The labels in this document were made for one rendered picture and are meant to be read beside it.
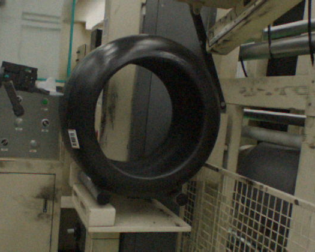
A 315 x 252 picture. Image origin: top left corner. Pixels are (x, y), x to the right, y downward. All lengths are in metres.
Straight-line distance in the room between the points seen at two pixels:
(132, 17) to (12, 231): 1.10
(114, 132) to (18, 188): 0.54
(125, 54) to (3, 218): 1.02
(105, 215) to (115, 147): 0.43
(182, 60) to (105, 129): 0.48
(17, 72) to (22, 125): 0.61
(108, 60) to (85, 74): 0.08
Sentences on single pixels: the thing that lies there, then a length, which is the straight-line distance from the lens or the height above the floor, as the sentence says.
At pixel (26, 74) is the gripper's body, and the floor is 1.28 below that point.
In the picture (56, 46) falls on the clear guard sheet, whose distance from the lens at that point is 1.90.
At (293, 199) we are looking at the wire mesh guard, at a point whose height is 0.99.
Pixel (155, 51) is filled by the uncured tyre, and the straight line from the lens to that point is 1.32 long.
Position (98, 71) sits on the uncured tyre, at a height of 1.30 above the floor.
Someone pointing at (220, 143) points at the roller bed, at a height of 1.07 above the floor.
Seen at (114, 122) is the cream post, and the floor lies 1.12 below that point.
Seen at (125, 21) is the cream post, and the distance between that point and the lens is 1.68.
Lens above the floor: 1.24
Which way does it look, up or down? 7 degrees down
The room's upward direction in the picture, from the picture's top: 5 degrees clockwise
